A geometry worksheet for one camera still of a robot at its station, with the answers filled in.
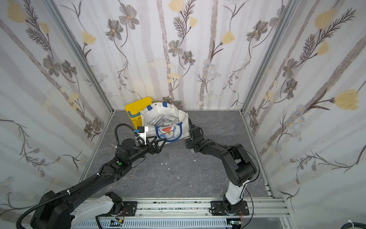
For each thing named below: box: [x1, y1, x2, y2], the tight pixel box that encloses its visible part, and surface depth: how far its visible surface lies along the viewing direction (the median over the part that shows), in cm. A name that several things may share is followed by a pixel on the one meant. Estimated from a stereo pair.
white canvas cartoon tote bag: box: [140, 102, 190, 143], surface depth 98 cm
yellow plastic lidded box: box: [124, 96, 153, 130], surface depth 102 cm
